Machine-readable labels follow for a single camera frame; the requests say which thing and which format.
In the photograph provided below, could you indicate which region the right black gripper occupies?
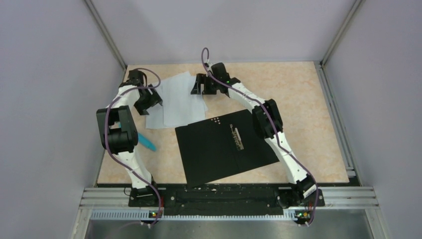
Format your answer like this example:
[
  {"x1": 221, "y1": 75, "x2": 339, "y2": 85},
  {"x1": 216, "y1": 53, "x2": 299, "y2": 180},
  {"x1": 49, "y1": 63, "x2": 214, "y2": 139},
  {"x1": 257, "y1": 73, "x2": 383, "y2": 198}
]
[{"x1": 191, "y1": 75, "x2": 219, "y2": 97}]

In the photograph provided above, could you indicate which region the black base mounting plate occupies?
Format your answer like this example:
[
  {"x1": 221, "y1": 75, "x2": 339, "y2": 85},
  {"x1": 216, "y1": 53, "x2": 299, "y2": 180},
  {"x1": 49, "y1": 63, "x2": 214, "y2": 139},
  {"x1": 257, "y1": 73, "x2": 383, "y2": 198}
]
[{"x1": 123, "y1": 184, "x2": 325, "y2": 216}]

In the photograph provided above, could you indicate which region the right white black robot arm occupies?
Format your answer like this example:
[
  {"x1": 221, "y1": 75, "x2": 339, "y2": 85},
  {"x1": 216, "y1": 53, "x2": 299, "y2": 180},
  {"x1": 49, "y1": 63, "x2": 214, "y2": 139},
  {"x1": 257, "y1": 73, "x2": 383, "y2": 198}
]
[{"x1": 191, "y1": 63, "x2": 319, "y2": 205}]

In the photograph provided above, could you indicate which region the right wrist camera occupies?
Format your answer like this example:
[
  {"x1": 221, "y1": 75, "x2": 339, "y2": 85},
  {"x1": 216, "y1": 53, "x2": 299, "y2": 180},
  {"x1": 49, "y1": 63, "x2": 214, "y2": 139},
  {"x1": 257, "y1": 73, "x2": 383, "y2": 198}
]
[{"x1": 204, "y1": 62, "x2": 214, "y2": 71}]

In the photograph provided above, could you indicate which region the grey black folder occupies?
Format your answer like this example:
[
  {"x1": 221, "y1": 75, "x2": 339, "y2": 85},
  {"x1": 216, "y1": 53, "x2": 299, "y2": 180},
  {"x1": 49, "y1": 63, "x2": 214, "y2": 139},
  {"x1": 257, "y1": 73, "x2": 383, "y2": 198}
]
[{"x1": 175, "y1": 110, "x2": 279, "y2": 187}]

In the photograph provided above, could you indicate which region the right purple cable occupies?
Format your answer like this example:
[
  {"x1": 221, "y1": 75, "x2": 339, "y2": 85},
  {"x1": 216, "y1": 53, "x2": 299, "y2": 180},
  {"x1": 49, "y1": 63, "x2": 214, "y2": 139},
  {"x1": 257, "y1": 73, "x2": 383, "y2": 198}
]
[{"x1": 201, "y1": 47, "x2": 320, "y2": 228}]

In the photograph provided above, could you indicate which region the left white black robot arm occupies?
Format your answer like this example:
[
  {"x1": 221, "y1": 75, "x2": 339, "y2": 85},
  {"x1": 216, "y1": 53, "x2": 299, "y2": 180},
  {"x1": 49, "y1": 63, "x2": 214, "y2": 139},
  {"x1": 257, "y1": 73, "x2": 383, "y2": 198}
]
[{"x1": 96, "y1": 68, "x2": 163, "y2": 206}]

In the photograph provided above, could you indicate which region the cyan marker pen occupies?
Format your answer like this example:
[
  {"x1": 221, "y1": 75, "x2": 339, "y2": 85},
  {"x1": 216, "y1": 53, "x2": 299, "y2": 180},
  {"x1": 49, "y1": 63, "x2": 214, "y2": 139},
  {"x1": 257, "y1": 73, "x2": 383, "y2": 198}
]
[{"x1": 137, "y1": 133, "x2": 156, "y2": 152}]

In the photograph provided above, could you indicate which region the aluminium rail frame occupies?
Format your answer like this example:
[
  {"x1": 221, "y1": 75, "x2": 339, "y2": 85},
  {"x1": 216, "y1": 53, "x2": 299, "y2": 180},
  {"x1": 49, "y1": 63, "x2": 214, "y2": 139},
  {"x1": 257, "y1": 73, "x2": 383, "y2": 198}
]
[{"x1": 72, "y1": 184, "x2": 391, "y2": 239}]

